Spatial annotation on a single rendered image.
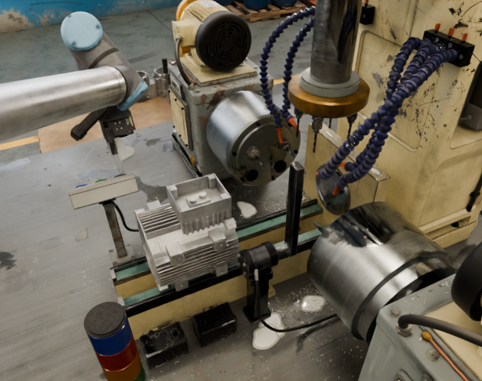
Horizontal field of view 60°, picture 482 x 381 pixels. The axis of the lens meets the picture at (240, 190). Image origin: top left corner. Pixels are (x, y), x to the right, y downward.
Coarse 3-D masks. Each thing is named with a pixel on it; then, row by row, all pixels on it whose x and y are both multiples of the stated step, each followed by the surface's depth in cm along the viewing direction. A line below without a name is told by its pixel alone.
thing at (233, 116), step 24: (240, 96) 128; (216, 120) 127; (240, 120) 120; (264, 120) 119; (216, 144) 127; (240, 144) 120; (264, 144) 123; (288, 144) 124; (240, 168) 125; (264, 168) 129
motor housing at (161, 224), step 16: (160, 208) 97; (144, 224) 92; (160, 224) 93; (176, 224) 93; (144, 240) 106; (160, 240) 92; (176, 240) 93; (192, 240) 94; (208, 240) 94; (160, 256) 92; (192, 256) 93; (208, 256) 96; (224, 256) 98; (160, 272) 91; (176, 272) 93; (192, 272) 96; (208, 272) 99
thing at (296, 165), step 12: (300, 168) 84; (300, 180) 85; (288, 192) 90; (300, 192) 87; (288, 204) 91; (300, 204) 90; (288, 216) 93; (288, 228) 95; (288, 240) 97; (288, 252) 99
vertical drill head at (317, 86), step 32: (320, 0) 81; (352, 0) 79; (320, 32) 84; (352, 32) 83; (320, 64) 87; (352, 64) 89; (288, 96) 94; (320, 96) 89; (352, 96) 89; (320, 128) 93
